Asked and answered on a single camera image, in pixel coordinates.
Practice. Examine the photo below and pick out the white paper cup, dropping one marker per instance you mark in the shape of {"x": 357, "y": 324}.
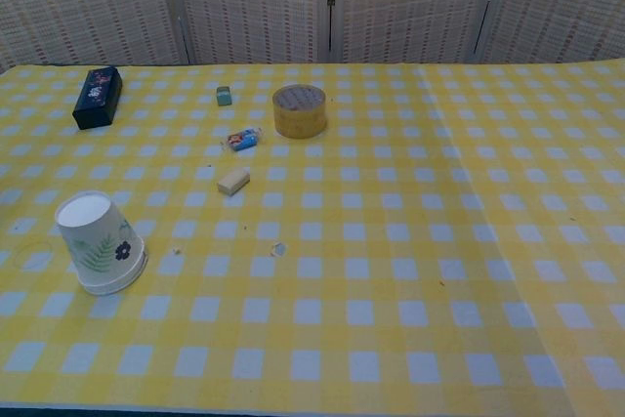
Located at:
{"x": 122, "y": 284}

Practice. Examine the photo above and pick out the clear plastic cup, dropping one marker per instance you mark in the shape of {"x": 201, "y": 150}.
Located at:
{"x": 100, "y": 241}

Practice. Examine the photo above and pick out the yellow packing tape roll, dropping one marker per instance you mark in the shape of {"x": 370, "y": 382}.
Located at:
{"x": 299, "y": 114}

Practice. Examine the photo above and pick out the small torn paper scrap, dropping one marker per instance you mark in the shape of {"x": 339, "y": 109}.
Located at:
{"x": 278, "y": 249}

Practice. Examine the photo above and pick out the beige eraser block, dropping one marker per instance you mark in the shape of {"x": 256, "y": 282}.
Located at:
{"x": 234, "y": 181}

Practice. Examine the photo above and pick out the blue wrapped candy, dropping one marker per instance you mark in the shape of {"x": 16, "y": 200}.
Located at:
{"x": 241, "y": 139}

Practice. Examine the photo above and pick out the small green box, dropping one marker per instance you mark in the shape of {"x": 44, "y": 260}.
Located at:
{"x": 223, "y": 96}

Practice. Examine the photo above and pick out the yellow white checkered tablecloth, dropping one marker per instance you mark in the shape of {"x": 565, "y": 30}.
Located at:
{"x": 312, "y": 319}
{"x": 561, "y": 153}

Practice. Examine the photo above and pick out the woven folding screen panel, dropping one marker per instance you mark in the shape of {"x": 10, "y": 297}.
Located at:
{"x": 83, "y": 2}
{"x": 561, "y": 2}
{"x": 249, "y": 2}
{"x": 415, "y": 2}

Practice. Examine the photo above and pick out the black printed rectangular box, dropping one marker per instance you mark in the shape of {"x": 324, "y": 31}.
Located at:
{"x": 97, "y": 97}

